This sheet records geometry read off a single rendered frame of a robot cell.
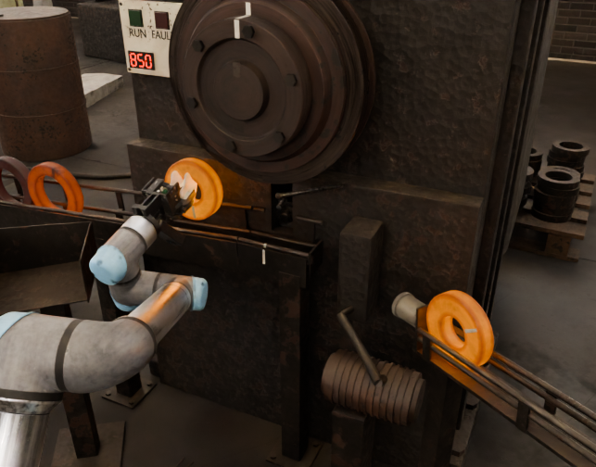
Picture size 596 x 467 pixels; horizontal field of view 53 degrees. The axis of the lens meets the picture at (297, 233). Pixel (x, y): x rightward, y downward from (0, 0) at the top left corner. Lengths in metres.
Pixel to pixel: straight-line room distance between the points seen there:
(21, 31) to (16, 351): 3.16
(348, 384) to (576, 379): 1.15
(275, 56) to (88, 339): 0.62
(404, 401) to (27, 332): 0.78
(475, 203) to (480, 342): 0.34
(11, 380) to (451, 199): 0.93
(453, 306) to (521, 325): 1.35
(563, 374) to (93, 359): 1.75
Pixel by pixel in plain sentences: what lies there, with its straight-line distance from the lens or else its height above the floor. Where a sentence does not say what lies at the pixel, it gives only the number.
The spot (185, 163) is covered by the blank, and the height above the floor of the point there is 0.90.
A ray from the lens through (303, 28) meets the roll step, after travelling 1.22.
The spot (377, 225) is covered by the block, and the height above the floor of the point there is 0.80.
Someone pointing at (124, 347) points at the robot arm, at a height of 0.83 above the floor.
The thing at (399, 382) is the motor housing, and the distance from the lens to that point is 1.37.
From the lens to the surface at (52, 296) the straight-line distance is 1.60.
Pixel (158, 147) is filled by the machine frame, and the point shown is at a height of 0.87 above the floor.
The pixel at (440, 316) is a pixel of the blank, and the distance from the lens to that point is 1.24.
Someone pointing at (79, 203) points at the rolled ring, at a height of 0.69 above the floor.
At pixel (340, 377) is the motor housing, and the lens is 1.39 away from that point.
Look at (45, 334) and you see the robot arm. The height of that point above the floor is 0.86.
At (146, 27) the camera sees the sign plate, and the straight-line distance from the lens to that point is 1.63.
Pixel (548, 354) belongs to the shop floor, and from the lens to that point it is 2.43.
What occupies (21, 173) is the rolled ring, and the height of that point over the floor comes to 0.75.
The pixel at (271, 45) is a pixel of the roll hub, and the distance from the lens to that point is 1.20.
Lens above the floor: 1.44
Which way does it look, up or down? 28 degrees down
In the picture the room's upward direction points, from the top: straight up
